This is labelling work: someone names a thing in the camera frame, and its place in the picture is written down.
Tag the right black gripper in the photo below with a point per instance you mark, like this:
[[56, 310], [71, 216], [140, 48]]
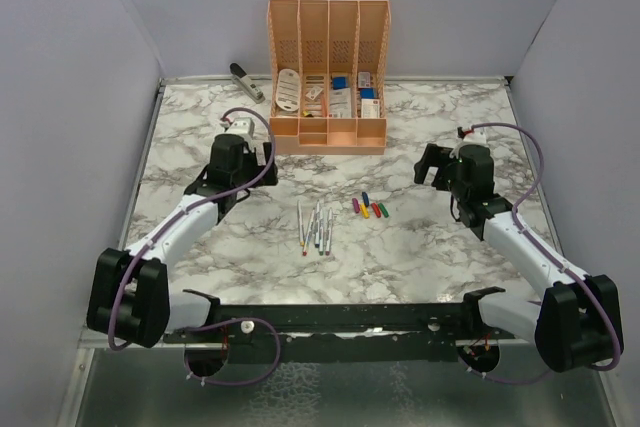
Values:
[[438, 156]]

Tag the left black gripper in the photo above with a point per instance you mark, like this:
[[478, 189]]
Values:
[[251, 155]]

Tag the red pen cap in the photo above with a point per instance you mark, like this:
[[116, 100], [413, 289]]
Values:
[[376, 210]]

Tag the yellow pen cap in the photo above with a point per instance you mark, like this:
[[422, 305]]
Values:
[[364, 210]]

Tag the red-end white marker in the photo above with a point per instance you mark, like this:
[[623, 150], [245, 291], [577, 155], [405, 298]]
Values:
[[309, 233]]

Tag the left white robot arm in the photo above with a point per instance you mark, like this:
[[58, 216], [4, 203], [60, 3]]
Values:
[[130, 300]]

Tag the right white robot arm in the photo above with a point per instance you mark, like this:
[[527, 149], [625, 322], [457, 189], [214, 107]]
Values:
[[578, 321]]

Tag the green pen cap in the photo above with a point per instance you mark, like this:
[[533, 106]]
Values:
[[383, 210]]

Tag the purple pen cap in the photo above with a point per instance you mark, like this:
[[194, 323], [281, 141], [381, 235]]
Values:
[[356, 205]]

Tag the black grey stapler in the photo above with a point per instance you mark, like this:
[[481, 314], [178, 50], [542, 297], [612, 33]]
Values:
[[245, 83]]

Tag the white oval label card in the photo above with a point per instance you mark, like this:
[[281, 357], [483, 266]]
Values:
[[288, 90]]

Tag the blue-end white marker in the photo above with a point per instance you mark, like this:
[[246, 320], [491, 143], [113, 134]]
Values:
[[317, 213]]

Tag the purple-end white marker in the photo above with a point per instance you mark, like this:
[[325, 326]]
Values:
[[329, 230]]

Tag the small white red box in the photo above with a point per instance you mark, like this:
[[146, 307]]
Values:
[[313, 92]]

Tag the green-end white marker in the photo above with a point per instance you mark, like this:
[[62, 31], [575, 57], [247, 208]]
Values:
[[321, 231]]

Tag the orange plastic desk organizer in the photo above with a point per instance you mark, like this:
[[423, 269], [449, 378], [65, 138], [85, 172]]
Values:
[[321, 39]]

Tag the white printed box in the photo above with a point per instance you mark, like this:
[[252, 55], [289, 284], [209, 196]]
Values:
[[370, 109]]

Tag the white paper package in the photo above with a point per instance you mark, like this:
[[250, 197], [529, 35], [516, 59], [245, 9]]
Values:
[[340, 104]]

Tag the blue eraser box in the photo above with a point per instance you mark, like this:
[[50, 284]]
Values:
[[368, 93]]

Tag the blue stamp box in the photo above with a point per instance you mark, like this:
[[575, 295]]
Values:
[[340, 82]]

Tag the white red staples box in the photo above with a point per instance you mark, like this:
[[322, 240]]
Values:
[[365, 80]]

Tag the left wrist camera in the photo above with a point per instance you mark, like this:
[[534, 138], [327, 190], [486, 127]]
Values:
[[243, 127]]

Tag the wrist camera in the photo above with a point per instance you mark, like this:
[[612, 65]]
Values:
[[468, 137], [243, 127]]

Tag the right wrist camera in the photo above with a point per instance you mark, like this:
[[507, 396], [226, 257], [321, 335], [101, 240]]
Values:
[[468, 137]]

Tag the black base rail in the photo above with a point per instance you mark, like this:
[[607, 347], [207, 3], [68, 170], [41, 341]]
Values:
[[339, 333]]

